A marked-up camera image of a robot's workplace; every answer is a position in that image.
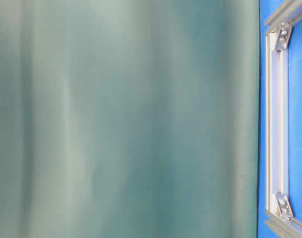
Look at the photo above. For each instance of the green backdrop curtain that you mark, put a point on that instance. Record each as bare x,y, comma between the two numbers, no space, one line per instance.
129,118

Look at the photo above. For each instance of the blue table mat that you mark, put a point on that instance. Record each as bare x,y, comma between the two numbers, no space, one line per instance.
295,121

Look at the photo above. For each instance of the silver aluminium extrusion frame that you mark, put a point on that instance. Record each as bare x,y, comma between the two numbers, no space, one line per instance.
280,24

